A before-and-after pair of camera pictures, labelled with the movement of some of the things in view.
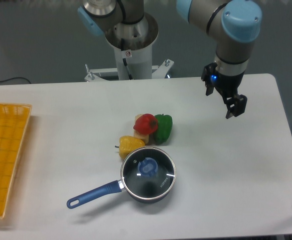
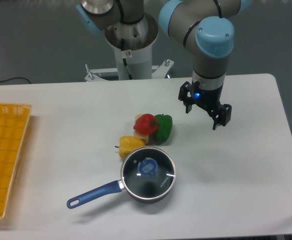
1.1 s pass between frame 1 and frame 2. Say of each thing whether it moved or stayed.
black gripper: moved
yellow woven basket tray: stayed
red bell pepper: stayed
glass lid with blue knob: stayed
